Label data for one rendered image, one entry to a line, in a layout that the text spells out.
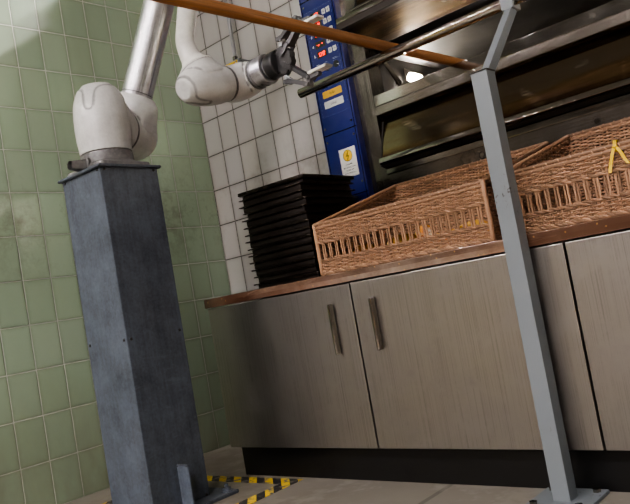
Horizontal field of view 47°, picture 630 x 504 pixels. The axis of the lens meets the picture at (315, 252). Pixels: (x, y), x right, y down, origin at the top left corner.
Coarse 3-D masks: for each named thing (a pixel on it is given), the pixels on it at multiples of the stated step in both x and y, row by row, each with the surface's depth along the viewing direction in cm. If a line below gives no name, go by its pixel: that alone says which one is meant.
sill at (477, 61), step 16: (624, 0) 195; (576, 16) 204; (592, 16) 201; (608, 16) 198; (544, 32) 210; (560, 32) 207; (512, 48) 217; (464, 64) 228; (480, 64) 224; (416, 80) 240; (432, 80) 236; (384, 96) 248; (400, 96) 244
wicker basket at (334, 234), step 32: (480, 160) 223; (512, 160) 215; (384, 192) 238; (416, 192) 237; (448, 192) 179; (480, 192) 174; (320, 224) 205; (352, 224) 198; (384, 224) 192; (416, 224) 186; (448, 224) 180; (480, 224) 174; (320, 256) 206; (352, 256) 199; (384, 256) 192; (416, 256) 186
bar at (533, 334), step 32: (512, 0) 176; (448, 32) 189; (480, 96) 159; (512, 192) 157; (512, 224) 156; (512, 256) 157; (512, 288) 157; (544, 352) 155; (544, 384) 154; (544, 416) 154; (544, 448) 155
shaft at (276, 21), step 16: (160, 0) 147; (176, 0) 149; (192, 0) 152; (208, 0) 156; (224, 16) 161; (240, 16) 163; (256, 16) 166; (272, 16) 170; (304, 32) 179; (320, 32) 183; (336, 32) 187; (384, 48) 203; (448, 64) 230
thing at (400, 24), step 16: (400, 0) 224; (416, 0) 225; (432, 0) 226; (448, 0) 227; (464, 0) 227; (368, 16) 233; (384, 16) 234; (400, 16) 234; (416, 16) 235; (432, 16) 236; (352, 32) 243; (368, 32) 244; (384, 32) 245; (400, 32) 245
